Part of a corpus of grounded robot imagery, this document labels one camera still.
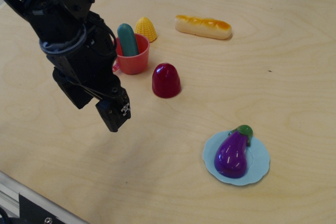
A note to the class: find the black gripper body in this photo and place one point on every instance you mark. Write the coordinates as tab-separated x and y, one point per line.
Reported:
96	53

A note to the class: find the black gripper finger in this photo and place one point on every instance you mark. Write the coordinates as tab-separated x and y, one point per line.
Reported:
113	115
76	84

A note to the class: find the green toy cucumber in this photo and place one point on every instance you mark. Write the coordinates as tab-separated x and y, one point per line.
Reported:
127	40

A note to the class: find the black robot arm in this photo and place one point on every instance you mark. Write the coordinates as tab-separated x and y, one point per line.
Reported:
59	24

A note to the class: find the pink plastic cup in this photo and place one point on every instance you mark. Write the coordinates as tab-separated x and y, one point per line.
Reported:
133	64

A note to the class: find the dark red toy dome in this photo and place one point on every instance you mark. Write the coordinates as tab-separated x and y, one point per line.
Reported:
166	81

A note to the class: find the yellow toy corn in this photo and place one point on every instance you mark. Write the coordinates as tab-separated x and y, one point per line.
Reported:
145	27

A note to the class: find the purple toy eggplant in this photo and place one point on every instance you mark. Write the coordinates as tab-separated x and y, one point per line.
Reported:
230	158

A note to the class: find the toy bread loaf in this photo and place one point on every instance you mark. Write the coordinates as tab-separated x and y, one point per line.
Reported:
204	27

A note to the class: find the light blue plate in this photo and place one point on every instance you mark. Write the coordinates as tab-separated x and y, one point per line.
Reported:
258	160

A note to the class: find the aluminium table frame rail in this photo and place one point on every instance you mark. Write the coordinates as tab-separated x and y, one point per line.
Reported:
10	191

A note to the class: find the black corner bracket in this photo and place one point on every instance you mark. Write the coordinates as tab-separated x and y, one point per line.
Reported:
33	213

